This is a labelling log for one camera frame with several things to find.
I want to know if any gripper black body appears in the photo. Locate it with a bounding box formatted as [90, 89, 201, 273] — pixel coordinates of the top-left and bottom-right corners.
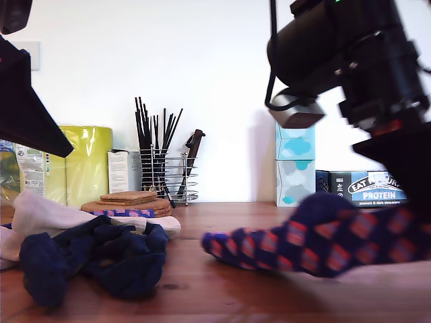
[339, 30, 431, 135]

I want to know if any navy dotted sock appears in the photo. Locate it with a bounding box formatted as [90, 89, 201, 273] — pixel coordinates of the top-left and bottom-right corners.
[80, 220, 170, 300]
[19, 215, 102, 309]

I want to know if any white sock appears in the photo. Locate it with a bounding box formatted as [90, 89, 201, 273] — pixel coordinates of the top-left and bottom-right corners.
[0, 225, 22, 271]
[12, 191, 182, 243]

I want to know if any black protein bar box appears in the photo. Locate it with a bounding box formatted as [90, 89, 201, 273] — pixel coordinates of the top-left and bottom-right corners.
[315, 170, 408, 209]

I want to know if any yellow kitchen roll pack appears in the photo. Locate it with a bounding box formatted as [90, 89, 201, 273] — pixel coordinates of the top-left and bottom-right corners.
[0, 124, 114, 209]

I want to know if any grey cloud tissue box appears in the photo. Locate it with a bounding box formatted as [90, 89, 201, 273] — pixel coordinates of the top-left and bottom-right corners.
[275, 159, 317, 207]

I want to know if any small white printed carton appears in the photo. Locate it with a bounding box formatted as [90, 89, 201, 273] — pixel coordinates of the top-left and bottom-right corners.
[107, 149, 131, 195]

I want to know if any thin black stick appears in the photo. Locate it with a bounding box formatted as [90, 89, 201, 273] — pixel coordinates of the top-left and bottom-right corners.
[155, 114, 160, 188]
[163, 107, 167, 188]
[134, 96, 146, 188]
[166, 107, 185, 151]
[164, 114, 177, 151]
[143, 103, 151, 188]

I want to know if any square cork coaster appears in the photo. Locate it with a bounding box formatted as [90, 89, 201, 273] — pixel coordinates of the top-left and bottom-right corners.
[99, 194, 158, 205]
[108, 190, 158, 200]

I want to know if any pale grey carton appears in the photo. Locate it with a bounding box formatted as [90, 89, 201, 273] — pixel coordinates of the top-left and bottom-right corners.
[129, 150, 142, 192]

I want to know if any black pen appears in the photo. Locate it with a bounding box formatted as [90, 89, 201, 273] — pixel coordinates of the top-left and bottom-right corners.
[164, 184, 176, 209]

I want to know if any white wall switch plate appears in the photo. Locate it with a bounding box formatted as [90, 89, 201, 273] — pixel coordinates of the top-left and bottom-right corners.
[9, 40, 41, 72]

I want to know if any arm grey camera box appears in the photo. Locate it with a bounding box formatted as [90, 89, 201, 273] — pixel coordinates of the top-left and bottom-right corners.
[0, 0, 33, 34]
[269, 87, 326, 129]

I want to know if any chrome wire utensil holder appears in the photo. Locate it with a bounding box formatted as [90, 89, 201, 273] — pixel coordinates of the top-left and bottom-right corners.
[139, 143, 199, 206]

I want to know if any dark handled knife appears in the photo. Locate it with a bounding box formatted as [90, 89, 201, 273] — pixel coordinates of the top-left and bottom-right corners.
[176, 129, 206, 196]

